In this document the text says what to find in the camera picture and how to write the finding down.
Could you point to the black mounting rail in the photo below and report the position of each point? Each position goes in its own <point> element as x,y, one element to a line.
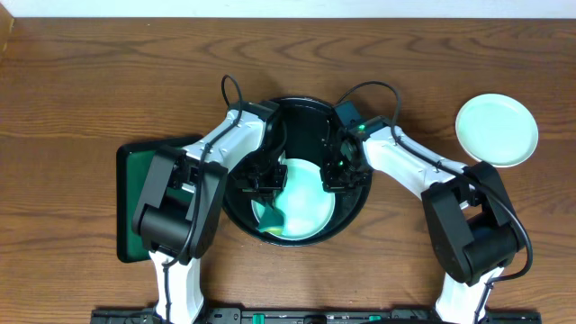
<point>238,316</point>

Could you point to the mint plate front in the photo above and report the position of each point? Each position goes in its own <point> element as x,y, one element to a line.
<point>497,129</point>

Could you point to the mint plate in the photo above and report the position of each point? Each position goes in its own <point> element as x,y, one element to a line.
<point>307,207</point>
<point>497,129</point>

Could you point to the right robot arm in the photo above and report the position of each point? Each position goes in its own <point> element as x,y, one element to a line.
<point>473,228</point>

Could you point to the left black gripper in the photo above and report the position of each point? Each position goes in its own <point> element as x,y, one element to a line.
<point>263,183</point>

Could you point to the green yellow sponge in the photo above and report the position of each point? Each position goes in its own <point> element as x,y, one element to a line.
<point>271,218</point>

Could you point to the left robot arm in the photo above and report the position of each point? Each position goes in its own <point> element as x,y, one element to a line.
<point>179,207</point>

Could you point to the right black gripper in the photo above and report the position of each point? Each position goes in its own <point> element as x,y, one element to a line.
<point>331,182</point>

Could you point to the dark green rectangular tray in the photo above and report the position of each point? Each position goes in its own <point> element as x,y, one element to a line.
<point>132,166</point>

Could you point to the black round tray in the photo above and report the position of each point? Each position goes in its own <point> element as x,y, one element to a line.
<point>307,126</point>

